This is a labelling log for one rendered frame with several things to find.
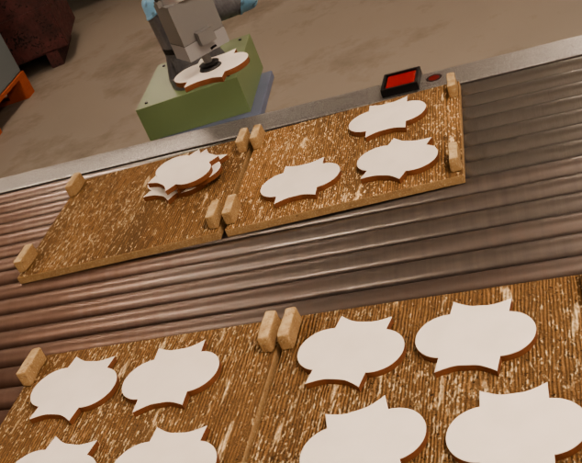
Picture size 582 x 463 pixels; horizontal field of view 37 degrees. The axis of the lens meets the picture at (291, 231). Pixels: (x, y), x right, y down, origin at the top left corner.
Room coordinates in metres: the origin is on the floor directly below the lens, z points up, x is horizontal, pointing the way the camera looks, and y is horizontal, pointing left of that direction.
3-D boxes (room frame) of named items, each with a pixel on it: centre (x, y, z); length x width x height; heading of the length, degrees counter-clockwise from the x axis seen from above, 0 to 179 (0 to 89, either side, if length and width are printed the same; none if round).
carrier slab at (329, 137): (1.42, -0.15, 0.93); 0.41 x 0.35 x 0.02; 70
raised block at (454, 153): (1.22, -0.29, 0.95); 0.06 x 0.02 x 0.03; 160
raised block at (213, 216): (1.37, 0.11, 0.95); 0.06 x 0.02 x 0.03; 160
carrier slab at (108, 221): (1.56, 0.25, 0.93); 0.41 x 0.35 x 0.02; 70
